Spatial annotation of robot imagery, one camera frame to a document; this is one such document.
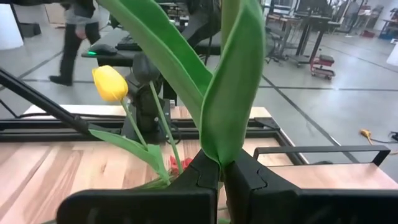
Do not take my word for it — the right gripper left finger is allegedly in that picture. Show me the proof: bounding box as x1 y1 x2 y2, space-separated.
169 149 221 191

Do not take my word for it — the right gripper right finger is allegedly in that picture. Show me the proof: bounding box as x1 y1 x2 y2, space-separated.
223 149 300 224

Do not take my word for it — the dark red artificial tulip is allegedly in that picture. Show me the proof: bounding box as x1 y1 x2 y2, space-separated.
96 0 267 171

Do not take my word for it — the yellow artificial tulip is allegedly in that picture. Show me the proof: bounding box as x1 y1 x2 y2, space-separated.
88 64 172 187

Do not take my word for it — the red rolling stool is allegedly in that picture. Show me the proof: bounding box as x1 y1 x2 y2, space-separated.
309 54 336 81

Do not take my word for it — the black keyboard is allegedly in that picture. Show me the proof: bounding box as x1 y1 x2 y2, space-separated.
115 35 144 52

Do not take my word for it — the black computer mouse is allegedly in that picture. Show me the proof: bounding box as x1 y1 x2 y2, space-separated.
88 43 119 57

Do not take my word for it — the black standing desk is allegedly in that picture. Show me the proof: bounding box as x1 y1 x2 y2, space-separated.
287 12 343 68

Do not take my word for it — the person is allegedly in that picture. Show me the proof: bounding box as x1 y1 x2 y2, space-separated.
48 0 110 87

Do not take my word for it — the white round pillar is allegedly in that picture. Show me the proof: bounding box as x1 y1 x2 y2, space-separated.
0 2 25 51

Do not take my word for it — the wooden shelf black frame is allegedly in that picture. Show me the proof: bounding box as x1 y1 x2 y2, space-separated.
252 145 398 190

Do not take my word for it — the yellow extension cord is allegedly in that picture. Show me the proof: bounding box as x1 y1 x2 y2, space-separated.
359 128 398 147

